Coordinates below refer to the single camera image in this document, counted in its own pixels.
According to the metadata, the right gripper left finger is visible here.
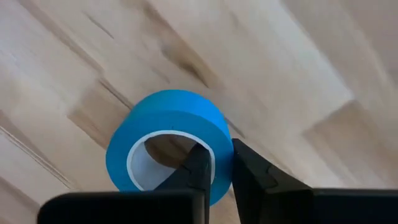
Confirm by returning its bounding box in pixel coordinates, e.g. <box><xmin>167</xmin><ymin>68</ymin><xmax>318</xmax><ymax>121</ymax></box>
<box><xmin>37</xmin><ymin>142</ymin><xmax>213</xmax><ymax>224</ymax></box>

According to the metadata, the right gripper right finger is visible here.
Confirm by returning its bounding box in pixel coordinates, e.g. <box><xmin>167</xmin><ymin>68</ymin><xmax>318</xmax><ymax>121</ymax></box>
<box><xmin>231</xmin><ymin>138</ymin><xmax>398</xmax><ymax>224</ymax></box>

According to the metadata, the light blue tape roll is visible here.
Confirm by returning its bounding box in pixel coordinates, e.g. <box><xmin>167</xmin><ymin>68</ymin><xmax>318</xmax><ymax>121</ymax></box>
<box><xmin>105</xmin><ymin>89</ymin><xmax>234</xmax><ymax>206</ymax></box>

